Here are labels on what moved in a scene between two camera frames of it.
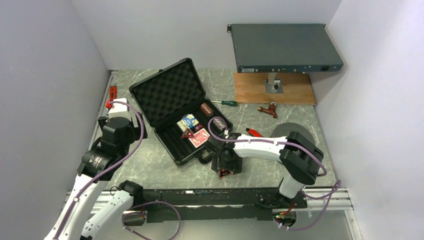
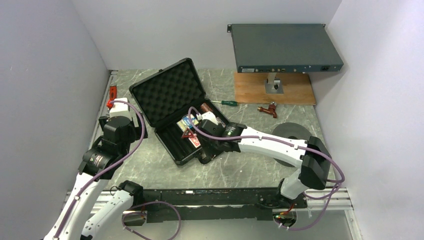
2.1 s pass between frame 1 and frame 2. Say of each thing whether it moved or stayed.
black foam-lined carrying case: stayed
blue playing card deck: stayed
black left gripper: stayed
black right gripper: moved
